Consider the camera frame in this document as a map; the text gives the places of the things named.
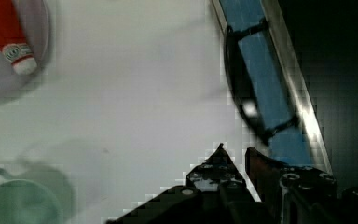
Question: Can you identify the green perforated colander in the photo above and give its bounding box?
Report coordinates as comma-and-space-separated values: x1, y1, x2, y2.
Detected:
0, 165, 75, 224

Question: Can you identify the black toaster oven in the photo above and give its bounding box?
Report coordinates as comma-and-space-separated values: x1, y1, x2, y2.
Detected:
212, 0, 358, 190

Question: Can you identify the red ketchup bottle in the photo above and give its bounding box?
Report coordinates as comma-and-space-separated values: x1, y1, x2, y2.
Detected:
0, 0, 37, 76

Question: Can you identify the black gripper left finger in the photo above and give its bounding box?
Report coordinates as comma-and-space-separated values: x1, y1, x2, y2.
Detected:
185, 143, 254, 224

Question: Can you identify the grey round plate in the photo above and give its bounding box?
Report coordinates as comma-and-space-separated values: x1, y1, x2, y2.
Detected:
0, 0, 50, 98

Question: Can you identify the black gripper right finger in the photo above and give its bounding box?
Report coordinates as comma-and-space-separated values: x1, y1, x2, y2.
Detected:
245, 147, 337, 224

